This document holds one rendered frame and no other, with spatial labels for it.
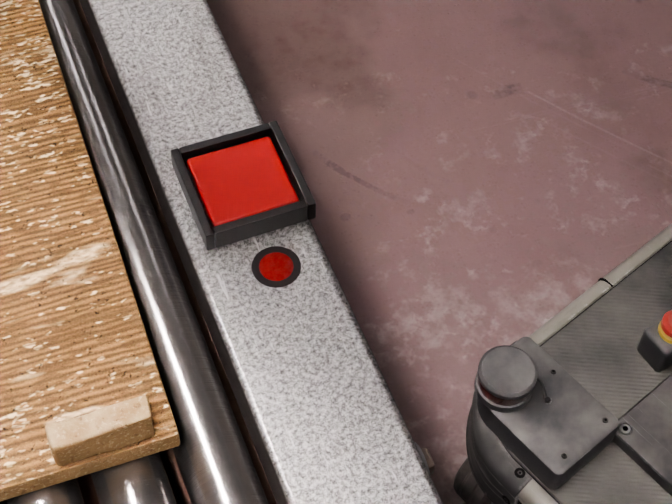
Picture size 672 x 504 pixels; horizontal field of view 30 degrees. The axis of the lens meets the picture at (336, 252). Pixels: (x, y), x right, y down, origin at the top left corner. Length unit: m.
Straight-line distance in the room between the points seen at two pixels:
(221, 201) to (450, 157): 1.25
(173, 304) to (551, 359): 0.81
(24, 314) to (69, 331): 0.03
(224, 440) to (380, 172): 1.31
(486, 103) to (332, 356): 1.39
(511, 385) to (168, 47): 0.69
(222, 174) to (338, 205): 1.15
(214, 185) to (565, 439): 0.76
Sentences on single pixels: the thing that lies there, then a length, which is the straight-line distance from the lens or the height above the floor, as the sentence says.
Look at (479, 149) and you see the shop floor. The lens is 2.07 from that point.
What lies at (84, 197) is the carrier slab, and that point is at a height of 0.94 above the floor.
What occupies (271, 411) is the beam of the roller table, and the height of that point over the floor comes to 0.92.
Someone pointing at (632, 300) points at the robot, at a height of 0.24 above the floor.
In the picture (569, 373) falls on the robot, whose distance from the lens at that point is 1.58.
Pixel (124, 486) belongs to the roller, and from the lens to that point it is 0.74.
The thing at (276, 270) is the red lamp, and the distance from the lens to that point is 0.81.
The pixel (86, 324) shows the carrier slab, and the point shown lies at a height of 0.94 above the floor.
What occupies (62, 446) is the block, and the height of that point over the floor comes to 0.96.
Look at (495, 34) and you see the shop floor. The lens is 2.25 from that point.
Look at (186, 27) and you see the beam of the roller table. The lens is 0.95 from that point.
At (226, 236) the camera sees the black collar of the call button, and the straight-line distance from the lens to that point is 0.81.
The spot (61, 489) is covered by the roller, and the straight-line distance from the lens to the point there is 0.75.
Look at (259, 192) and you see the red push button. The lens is 0.83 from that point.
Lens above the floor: 1.59
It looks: 56 degrees down
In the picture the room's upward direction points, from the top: 3 degrees clockwise
